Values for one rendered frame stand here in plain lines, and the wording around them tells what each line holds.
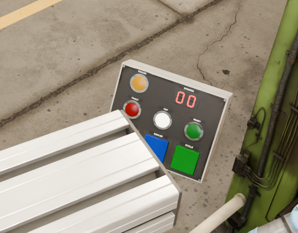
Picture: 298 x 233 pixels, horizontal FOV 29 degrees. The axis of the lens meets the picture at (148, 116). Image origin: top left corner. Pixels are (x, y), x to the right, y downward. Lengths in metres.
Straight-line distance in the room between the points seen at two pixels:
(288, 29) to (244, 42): 2.22
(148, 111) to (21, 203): 1.38
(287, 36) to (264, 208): 0.71
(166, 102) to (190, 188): 1.29
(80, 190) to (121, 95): 1.38
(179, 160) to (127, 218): 1.37
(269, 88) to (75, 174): 1.44
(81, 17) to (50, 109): 0.87
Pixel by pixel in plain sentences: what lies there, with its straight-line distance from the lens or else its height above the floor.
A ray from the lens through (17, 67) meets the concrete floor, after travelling 3.56.
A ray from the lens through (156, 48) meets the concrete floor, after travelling 3.71.
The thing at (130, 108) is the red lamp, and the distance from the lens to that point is 1.76.
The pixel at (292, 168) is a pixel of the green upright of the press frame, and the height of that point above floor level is 0.93.
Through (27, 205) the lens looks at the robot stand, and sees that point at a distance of 0.39.
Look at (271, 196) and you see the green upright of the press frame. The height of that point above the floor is 0.75.
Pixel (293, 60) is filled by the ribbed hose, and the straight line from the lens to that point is 1.68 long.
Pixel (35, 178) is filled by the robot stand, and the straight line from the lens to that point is 0.40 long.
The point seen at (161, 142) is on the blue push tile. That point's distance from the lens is 1.75.
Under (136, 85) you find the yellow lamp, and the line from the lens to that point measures 1.74.
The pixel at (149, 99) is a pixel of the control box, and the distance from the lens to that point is 1.74.
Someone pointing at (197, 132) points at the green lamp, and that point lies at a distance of 1.72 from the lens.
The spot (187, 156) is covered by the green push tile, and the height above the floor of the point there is 1.02.
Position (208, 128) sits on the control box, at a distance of 1.72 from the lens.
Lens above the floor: 2.35
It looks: 46 degrees down
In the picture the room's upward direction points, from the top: 7 degrees clockwise
